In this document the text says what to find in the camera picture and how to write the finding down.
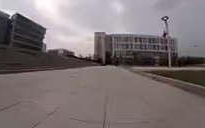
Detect pale concrete slab pavement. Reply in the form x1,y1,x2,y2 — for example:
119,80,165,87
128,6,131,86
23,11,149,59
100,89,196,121
0,64,205,128

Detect large white curved building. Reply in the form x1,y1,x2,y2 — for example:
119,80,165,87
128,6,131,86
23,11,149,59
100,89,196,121
93,31,179,67

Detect low distant building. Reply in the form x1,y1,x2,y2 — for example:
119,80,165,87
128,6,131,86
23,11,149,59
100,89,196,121
47,48,76,58

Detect tall lamp pole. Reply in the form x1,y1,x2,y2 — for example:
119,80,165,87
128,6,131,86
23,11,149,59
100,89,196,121
160,15,173,69

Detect pale side path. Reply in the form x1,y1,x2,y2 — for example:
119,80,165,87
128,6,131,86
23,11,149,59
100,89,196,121
131,65,205,72

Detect pale stone kerb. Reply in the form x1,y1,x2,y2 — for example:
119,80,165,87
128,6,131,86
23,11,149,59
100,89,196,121
129,68,205,94

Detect dark building with horizontal bands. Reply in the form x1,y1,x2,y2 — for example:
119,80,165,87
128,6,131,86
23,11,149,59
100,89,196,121
8,12,48,56

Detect wide stone steps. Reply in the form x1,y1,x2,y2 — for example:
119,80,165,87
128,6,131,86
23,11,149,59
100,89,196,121
0,46,102,75

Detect row of dark trees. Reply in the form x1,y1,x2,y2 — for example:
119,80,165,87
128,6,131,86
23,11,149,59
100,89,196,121
175,55,205,67

